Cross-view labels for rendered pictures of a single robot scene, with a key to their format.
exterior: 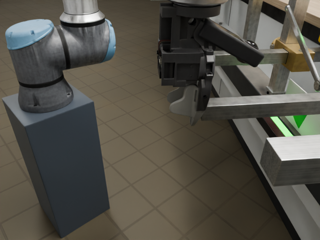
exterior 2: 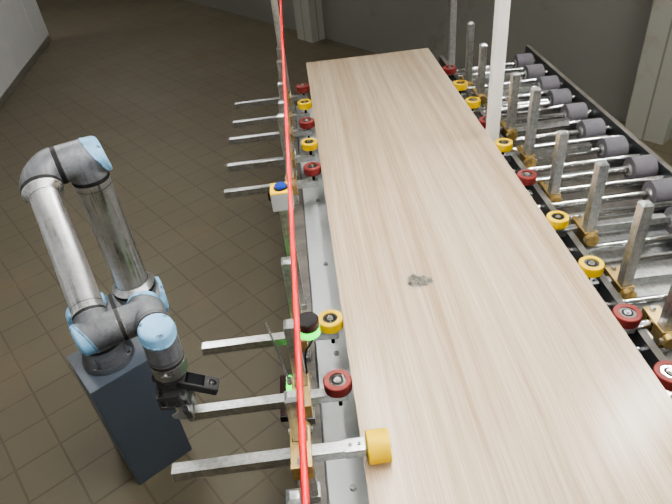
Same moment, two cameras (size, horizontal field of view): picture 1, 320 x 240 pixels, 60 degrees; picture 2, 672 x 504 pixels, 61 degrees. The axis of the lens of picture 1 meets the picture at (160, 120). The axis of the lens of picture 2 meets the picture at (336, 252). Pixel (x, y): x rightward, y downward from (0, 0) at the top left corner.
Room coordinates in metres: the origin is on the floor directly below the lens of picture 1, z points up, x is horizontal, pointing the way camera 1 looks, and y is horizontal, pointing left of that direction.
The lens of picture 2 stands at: (-0.59, -0.60, 2.15)
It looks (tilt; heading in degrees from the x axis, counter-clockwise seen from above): 37 degrees down; 4
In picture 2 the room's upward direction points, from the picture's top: 7 degrees counter-clockwise
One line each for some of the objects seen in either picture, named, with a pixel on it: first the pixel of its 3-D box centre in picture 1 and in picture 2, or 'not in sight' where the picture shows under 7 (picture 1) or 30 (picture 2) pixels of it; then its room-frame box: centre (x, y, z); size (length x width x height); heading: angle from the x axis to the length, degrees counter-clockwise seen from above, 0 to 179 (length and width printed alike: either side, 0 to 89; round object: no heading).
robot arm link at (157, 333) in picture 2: not in sight; (160, 341); (0.43, -0.05, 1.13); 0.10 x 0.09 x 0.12; 30
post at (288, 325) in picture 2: not in sight; (300, 381); (0.50, -0.37, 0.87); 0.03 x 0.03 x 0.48; 6
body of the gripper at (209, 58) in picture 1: (187, 44); (173, 386); (0.42, -0.04, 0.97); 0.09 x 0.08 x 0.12; 95
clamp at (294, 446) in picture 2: not in sight; (301, 448); (0.23, -0.40, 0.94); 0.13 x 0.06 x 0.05; 6
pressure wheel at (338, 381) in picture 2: not in sight; (339, 391); (0.47, -0.48, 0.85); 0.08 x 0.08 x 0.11
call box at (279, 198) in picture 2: not in sight; (282, 197); (1.00, -0.32, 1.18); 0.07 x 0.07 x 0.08; 6
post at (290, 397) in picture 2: not in sight; (304, 455); (0.25, -0.40, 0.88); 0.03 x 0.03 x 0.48; 6
